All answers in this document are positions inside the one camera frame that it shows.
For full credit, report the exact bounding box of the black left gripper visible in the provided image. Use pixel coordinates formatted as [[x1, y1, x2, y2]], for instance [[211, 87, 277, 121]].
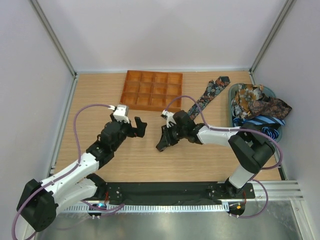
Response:
[[111, 113, 147, 151]]

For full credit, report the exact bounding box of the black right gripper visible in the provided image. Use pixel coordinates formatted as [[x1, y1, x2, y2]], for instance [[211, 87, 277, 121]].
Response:
[[159, 122, 187, 147]]

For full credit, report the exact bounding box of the navy floral tie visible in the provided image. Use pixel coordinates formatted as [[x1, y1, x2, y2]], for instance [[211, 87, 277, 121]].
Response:
[[187, 76, 231, 120]]

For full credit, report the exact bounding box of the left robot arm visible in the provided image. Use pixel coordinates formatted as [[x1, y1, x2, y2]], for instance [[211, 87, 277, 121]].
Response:
[[16, 116, 148, 233]]

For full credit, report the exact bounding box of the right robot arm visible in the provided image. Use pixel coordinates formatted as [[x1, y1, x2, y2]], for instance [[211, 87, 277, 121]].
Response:
[[156, 110, 275, 198]]

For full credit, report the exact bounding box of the orange compartment tray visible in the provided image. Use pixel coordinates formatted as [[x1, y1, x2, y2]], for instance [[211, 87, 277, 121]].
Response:
[[120, 70, 183, 112]]

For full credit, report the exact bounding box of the mustard floral tie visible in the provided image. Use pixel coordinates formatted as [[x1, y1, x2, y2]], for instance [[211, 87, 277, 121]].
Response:
[[231, 83, 264, 120]]

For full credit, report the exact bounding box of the blue striped tie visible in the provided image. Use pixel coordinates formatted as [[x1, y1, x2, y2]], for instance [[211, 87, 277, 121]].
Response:
[[232, 115, 286, 140]]

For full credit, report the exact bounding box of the dark brown paisley tie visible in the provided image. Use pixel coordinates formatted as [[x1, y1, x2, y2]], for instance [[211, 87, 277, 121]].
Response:
[[248, 96, 292, 120]]

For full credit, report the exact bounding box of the teal plastic basket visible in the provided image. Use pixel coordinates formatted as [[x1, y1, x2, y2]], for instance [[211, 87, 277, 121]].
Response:
[[228, 82, 284, 145]]

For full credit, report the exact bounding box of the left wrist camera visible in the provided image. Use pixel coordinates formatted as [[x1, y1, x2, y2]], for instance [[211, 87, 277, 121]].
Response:
[[112, 104, 130, 124]]

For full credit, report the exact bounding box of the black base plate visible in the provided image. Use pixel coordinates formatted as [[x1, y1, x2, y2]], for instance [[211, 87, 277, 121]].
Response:
[[91, 181, 256, 215]]

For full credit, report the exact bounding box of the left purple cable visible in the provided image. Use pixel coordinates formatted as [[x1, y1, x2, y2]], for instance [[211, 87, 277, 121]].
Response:
[[11, 103, 126, 240]]

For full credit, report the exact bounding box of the purple cable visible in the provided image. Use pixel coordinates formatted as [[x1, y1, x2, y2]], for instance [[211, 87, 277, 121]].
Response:
[[11, 103, 126, 240], [162, 94, 283, 220]]

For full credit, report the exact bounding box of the white slotted cable duct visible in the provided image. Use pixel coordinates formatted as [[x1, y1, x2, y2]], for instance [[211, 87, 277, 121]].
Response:
[[63, 202, 229, 214]]

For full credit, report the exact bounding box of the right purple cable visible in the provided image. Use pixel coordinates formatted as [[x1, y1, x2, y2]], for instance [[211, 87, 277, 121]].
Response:
[[162, 94, 283, 220]]

